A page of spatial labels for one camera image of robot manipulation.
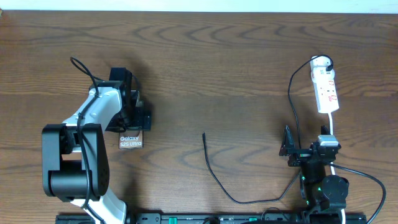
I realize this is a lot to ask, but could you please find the white power strip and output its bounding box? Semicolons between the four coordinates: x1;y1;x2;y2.
311;67;339;114

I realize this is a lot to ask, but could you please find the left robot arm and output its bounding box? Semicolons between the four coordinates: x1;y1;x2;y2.
42;82;150;223

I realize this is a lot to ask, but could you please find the white power strip cord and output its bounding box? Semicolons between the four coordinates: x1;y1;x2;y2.
328;112;347;224

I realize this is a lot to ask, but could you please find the black charging cable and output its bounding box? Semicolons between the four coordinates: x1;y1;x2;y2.
201;54;335;205

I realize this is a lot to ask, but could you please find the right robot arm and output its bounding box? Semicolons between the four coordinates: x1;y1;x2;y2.
279;126;349;213

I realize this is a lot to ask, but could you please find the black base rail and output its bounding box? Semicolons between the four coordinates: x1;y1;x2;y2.
55;213;367;224

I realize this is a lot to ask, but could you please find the white usb charger plug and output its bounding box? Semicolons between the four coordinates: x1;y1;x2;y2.
310;55;333;72

